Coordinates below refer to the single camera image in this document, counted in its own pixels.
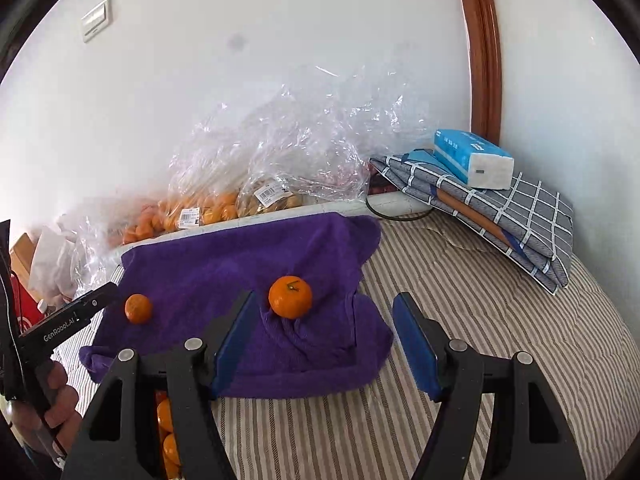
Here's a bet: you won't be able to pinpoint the black strap loop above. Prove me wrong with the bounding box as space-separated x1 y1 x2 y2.
365 192 433 222

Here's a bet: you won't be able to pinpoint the small orange tangerine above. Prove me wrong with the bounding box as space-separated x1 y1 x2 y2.
124 293 153 324

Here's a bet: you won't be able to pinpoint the striped bed sheet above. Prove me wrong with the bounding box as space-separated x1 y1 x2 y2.
50 207 632 480

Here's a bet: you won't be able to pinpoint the brown wooden door frame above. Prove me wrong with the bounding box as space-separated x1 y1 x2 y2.
452 0 503 143

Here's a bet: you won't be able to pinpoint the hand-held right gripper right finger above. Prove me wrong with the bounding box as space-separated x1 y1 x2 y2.
392 291 587 480

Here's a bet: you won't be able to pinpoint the large orange tangerine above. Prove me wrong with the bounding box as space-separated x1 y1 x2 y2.
268 275 313 320

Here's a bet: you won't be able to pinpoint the brown cardboard box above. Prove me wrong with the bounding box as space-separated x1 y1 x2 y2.
10 232 40 281

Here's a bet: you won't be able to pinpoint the clear bag of tangerines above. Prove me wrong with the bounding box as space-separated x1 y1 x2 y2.
107 147 242 248

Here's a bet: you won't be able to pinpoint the crumpled clear plastic bag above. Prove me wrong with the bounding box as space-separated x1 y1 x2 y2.
277 64 432 206

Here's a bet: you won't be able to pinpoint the red box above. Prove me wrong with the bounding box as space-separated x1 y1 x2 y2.
10 270 47 337

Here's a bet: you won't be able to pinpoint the person's left hand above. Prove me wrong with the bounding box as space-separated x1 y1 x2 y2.
9 361 82 456

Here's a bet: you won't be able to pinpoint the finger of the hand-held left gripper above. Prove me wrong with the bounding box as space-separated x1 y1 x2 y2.
75 282 120 319

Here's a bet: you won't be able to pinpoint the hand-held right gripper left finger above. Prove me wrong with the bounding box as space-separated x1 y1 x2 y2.
60 289 259 480

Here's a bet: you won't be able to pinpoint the folded grey checked blanket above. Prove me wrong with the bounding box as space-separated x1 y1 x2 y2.
369 149 575 295

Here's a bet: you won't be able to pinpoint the blue white tissue pack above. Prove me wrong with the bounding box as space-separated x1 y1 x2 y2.
433 129 516 191

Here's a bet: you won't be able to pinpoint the purple towel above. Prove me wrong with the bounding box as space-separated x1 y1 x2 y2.
79 211 395 400

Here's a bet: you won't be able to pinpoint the white plastic bag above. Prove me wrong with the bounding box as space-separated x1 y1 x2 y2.
27 212 103 307

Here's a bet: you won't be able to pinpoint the white wall switch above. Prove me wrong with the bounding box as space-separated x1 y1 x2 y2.
81 0 114 43

